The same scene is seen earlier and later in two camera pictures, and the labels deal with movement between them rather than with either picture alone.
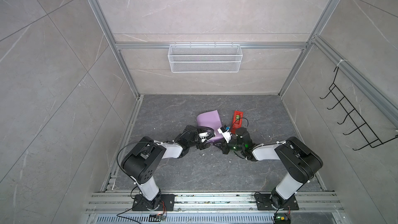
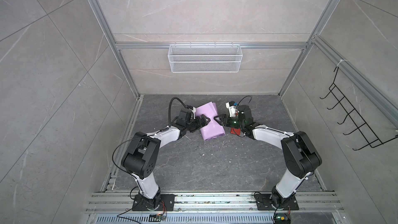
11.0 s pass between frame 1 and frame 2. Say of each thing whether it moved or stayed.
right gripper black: moved
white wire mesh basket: stayed
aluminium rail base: stayed
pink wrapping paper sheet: moved
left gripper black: moved
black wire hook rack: stayed
